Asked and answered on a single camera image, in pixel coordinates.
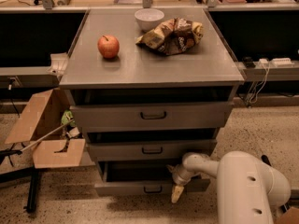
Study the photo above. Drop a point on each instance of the grey metal drawer cabinet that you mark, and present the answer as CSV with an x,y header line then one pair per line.
x,y
206,73

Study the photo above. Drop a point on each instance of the thin white rod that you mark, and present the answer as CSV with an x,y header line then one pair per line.
x,y
45,136

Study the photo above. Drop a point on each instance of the grey middle drawer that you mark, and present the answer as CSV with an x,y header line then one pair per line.
x,y
149,150

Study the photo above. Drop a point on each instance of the crumpled chip bag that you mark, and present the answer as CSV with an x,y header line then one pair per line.
x,y
173,37

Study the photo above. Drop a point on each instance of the white power strip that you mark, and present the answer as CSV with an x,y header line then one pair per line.
x,y
282,62

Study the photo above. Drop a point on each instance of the black stand leg left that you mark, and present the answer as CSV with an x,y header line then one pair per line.
x,y
31,172

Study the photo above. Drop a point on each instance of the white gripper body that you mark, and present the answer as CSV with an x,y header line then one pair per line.
x,y
180,176

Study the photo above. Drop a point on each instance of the white bowl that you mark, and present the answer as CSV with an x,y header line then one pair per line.
x,y
148,18

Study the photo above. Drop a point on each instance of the white plastic bracket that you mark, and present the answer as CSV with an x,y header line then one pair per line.
x,y
58,63

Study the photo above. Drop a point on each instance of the grey drawer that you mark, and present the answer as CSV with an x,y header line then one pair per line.
x,y
151,117
135,177
149,150

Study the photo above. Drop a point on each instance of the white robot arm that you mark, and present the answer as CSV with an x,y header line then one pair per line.
x,y
247,187

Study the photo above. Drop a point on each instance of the grey bottom drawer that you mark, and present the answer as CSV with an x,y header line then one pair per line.
x,y
135,177

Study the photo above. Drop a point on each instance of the grey top drawer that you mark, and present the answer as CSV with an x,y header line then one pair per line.
x,y
151,117

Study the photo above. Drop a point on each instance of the red apple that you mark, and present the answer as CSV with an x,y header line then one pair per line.
x,y
108,46

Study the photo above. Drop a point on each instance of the open cardboard box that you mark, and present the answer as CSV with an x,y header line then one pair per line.
x,y
42,114

